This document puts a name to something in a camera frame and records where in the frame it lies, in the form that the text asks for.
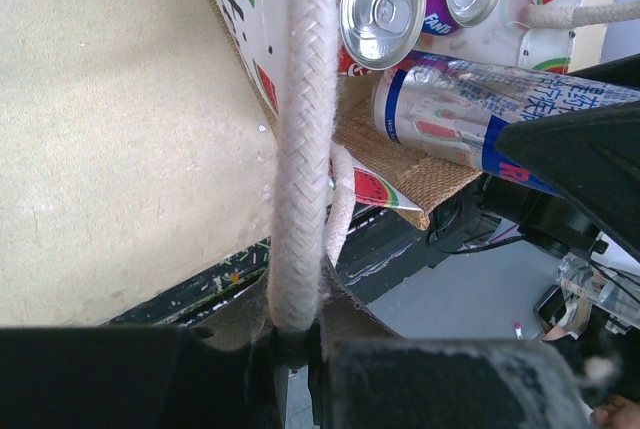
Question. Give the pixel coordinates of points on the watermelon print canvas bag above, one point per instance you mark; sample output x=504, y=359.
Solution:
x=306, y=122

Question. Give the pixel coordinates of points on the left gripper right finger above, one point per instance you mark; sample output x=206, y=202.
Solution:
x=386, y=382

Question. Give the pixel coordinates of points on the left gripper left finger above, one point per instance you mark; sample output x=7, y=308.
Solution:
x=132, y=377

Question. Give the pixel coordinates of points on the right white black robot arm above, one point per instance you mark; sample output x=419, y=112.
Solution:
x=548, y=221

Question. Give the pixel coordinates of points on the silver blue red can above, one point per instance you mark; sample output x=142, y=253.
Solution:
x=456, y=109

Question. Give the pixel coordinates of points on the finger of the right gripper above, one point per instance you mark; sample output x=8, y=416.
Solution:
x=591, y=158
x=623, y=72

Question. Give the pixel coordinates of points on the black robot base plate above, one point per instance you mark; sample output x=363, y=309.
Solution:
x=293, y=260

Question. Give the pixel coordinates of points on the red coke can centre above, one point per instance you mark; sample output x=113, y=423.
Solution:
x=377, y=34

